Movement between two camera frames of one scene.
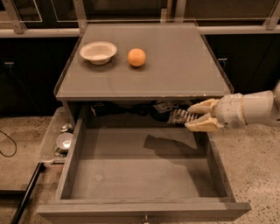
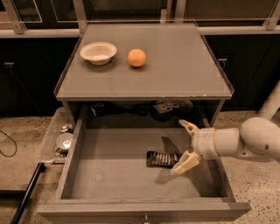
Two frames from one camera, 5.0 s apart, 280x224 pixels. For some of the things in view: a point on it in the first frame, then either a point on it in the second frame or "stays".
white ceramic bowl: x=98 y=52 stays
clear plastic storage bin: x=57 y=143 stays
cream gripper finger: x=204 y=107 to x=191 y=127
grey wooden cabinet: x=129 y=75 stays
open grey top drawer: x=122 y=175 stays
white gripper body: x=230 y=110 to x=204 y=142
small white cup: x=64 y=140 stays
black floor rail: x=20 y=210 stays
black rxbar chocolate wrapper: x=180 y=116 to x=162 y=159
